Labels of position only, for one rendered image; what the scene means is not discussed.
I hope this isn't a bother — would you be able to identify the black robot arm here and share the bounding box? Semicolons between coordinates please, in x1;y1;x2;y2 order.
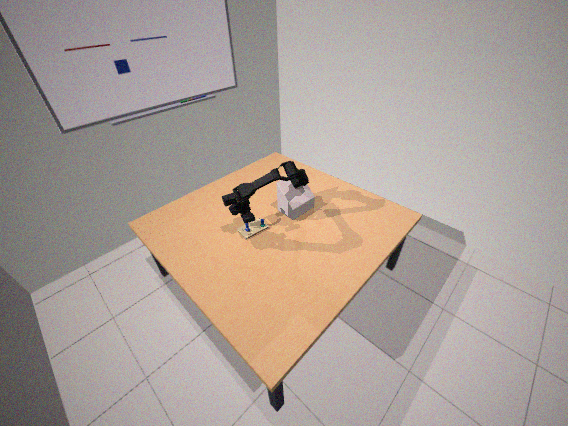
222;161;309;216

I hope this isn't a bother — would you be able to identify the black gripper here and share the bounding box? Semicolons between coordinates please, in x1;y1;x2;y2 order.
238;200;255;223

